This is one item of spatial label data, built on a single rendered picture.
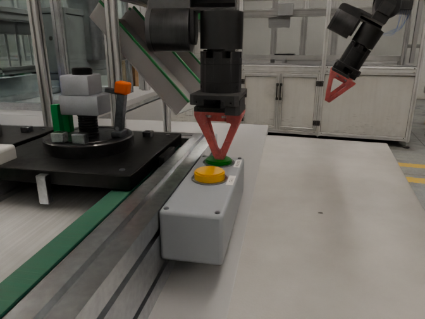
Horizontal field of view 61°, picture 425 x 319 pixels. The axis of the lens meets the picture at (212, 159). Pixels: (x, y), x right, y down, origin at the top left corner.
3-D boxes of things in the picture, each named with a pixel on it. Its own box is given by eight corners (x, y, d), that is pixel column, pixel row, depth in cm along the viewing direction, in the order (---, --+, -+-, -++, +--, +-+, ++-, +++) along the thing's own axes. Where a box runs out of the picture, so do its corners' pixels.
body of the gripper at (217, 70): (188, 109, 47) (188, 49, 45) (205, 99, 57) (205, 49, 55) (238, 111, 46) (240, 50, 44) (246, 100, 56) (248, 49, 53)
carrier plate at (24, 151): (181, 143, 69) (181, 132, 68) (131, 190, 46) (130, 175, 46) (66, 137, 73) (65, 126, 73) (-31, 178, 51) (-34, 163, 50)
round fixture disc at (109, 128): (146, 138, 64) (146, 126, 64) (110, 161, 51) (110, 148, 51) (74, 134, 67) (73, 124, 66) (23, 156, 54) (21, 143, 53)
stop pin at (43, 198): (54, 200, 49) (50, 173, 48) (49, 204, 48) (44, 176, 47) (44, 200, 49) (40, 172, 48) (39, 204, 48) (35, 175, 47)
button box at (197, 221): (243, 192, 59) (244, 156, 57) (222, 267, 39) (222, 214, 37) (201, 189, 60) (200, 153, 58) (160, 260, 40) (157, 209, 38)
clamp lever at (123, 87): (127, 130, 58) (132, 82, 56) (122, 132, 56) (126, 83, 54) (106, 125, 59) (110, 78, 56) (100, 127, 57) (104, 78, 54)
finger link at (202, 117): (193, 162, 52) (193, 96, 49) (203, 149, 59) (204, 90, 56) (240, 165, 51) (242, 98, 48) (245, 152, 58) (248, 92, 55)
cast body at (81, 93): (111, 111, 59) (107, 66, 57) (98, 116, 55) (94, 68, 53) (64, 109, 60) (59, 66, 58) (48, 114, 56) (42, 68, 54)
